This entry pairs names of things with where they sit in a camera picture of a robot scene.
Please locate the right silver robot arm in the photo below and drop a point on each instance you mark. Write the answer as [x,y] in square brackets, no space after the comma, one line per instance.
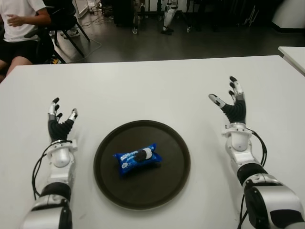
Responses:
[269,195]

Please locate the black cabinet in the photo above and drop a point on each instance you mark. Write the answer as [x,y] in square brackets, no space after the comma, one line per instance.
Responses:
[122,12]

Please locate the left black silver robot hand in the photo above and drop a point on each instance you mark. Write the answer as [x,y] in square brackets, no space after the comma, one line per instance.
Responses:
[58,130]

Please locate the blue Oreo packet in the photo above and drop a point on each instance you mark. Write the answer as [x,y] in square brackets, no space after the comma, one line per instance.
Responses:
[133,158]

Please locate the white curved panel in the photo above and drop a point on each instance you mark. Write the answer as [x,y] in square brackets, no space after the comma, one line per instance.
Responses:
[290,14]

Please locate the white humanoid robot legs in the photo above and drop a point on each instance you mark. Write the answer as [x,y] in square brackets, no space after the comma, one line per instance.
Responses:
[168,16]

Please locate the seated person in white shirt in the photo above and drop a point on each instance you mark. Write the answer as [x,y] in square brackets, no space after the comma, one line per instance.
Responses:
[19,14]

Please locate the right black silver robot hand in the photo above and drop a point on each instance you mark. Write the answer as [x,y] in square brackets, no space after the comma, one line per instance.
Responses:
[236,112]

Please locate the black wheeled stand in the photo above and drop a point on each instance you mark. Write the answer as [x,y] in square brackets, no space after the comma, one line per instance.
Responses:
[135,30]

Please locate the white sneaker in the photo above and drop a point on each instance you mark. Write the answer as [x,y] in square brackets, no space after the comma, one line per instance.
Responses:
[71,33]

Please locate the black chair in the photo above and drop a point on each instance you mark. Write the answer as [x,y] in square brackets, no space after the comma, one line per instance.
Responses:
[62,14]

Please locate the round dark brown tray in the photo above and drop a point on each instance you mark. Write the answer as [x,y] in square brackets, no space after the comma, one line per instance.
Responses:
[143,190]

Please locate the white side table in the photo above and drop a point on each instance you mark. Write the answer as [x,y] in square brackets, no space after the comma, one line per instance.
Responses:
[294,58]

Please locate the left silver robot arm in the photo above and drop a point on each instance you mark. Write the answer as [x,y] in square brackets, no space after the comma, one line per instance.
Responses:
[59,157]

